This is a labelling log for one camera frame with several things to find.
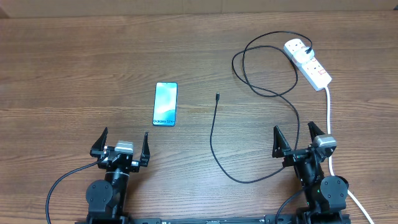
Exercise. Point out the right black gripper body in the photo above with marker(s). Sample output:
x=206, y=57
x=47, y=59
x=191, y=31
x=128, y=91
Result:
x=294, y=155

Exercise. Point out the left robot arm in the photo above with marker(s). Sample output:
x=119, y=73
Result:
x=106, y=198

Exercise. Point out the white power strip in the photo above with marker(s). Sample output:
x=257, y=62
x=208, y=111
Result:
x=313, y=71

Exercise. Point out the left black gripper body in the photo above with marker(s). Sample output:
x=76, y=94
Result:
x=133, y=167

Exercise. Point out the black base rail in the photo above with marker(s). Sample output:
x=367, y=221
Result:
x=211, y=221

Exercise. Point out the blue Galaxy smartphone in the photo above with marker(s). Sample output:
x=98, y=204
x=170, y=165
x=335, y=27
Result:
x=165, y=104

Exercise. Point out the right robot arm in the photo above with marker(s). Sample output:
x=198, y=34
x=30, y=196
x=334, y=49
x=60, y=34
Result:
x=325, y=195

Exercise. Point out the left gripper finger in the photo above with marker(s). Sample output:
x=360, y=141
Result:
x=97, y=149
x=145, y=154

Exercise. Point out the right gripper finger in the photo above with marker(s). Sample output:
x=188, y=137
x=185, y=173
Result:
x=280, y=145
x=316, y=133

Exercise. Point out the white charger plug adapter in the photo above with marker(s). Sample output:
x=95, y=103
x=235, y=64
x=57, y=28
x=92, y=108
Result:
x=303, y=55

